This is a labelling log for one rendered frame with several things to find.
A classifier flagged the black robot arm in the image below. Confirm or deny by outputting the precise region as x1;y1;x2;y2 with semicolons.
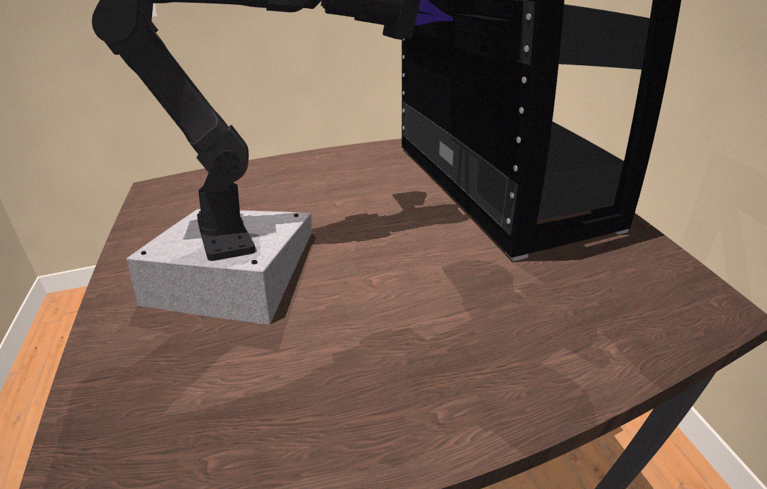
92;0;391;261

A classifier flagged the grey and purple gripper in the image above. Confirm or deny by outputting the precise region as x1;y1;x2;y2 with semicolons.
358;0;453;40

